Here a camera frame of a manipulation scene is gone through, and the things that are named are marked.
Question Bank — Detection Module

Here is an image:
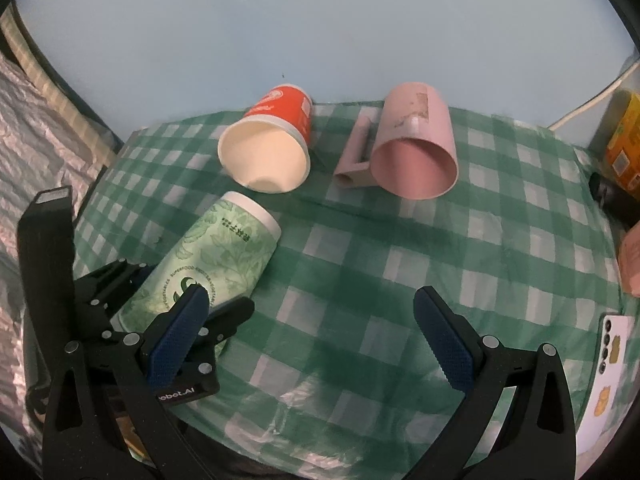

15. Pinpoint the green leaf paper cup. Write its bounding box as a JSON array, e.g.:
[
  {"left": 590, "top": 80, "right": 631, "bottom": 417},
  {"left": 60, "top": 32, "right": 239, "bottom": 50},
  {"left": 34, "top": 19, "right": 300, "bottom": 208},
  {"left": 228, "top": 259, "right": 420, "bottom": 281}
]
[{"left": 117, "top": 192, "right": 282, "bottom": 332}]

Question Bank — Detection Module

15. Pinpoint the red paper cup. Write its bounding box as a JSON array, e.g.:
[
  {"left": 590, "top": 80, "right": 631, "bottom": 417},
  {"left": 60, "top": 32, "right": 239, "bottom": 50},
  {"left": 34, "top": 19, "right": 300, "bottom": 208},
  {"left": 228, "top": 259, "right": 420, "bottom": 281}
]
[{"left": 217, "top": 84, "right": 312, "bottom": 194}]

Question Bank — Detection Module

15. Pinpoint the white phone with stickers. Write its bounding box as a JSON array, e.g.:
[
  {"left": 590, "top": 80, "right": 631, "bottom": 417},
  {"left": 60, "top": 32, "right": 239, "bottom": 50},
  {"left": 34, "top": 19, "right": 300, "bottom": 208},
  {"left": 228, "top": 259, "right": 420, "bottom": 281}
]
[{"left": 576, "top": 314, "right": 631, "bottom": 455}]

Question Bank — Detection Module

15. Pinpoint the silver foil sheet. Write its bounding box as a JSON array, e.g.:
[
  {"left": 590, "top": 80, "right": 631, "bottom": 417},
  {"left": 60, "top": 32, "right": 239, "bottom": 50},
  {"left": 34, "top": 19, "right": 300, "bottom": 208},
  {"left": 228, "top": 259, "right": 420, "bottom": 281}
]
[{"left": 0, "top": 58, "right": 102, "bottom": 462}]

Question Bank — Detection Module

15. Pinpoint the striped beige fabric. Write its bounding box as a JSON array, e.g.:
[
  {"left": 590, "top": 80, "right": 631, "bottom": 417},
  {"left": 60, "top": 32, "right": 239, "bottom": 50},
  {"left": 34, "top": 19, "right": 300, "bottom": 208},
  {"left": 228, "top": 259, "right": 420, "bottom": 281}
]
[{"left": 1, "top": 1, "right": 117, "bottom": 167}]

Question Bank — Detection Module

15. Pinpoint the green checkered tablecloth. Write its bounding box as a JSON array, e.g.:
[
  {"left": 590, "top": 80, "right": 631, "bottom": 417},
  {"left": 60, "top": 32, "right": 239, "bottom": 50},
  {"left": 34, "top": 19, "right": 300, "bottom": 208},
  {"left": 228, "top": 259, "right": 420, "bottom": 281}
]
[{"left": 69, "top": 100, "right": 626, "bottom": 470}]

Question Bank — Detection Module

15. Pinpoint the pink package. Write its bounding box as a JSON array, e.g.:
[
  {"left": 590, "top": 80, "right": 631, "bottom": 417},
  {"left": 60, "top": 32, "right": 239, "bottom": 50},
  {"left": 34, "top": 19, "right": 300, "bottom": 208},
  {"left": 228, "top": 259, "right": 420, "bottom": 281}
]
[{"left": 618, "top": 222, "right": 640, "bottom": 298}]

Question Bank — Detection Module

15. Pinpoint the pink plastic mug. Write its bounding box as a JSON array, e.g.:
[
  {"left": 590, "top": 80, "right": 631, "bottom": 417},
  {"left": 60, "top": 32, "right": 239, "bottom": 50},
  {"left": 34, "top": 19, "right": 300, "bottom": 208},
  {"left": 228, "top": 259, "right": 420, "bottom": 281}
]
[{"left": 334, "top": 82, "right": 459, "bottom": 200}]

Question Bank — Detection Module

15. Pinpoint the white cable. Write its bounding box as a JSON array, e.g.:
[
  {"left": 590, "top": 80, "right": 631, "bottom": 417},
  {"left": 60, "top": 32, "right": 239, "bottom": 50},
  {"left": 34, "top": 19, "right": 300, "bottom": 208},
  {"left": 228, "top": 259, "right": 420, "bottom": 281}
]
[{"left": 546, "top": 56, "right": 640, "bottom": 131}]

